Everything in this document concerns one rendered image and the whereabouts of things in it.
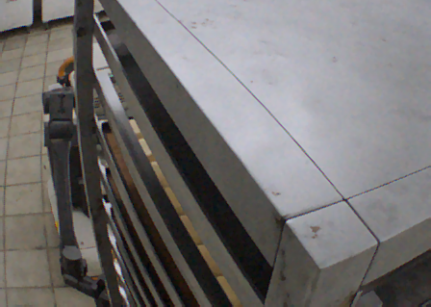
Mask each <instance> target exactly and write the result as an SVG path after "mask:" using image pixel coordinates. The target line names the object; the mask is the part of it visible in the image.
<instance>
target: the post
mask: <svg viewBox="0 0 431 307"><path fill-rule="evenodd" d="M93 6H94V0H74V20H73V21H74V26H73V28H74V32H73V34H74V38H73V39H74V44H73V46H74V51H73V53H74V59H73V60H74V72H75V73H74V80H75V83H74V87H75V101H76V107H75V109H76V116H77V130H78V138H79V145H80V159H81V167H82V172H83V177H84V183H85V190H86V198H87V205H88V207H89V218H90V223H91V226H92V233H93V237H94V239H95V247H96V250H97V254H98V260H99V262H100V267H101V271H102V272H103V279H104V281H105V286H106V290H107V292H108V298H109V300H110V303H111V307H124V305H123V301H122V296H121V293H120V287H119V286H118V278H117V276H116V269H115V266H114V256H113V253H112V246H111V245H110V236H109V232H108V226H107V219H106V217H105V208H104V200H103V197H102V188H101V178H100V168H99V162H98V154H97V139H96V130H95V120H94V114H95V110H94V101H93V97H94V90H93V83H94V82H93V24H94V22H93V18H94V14H93V12H94V7H93Z"/></svg>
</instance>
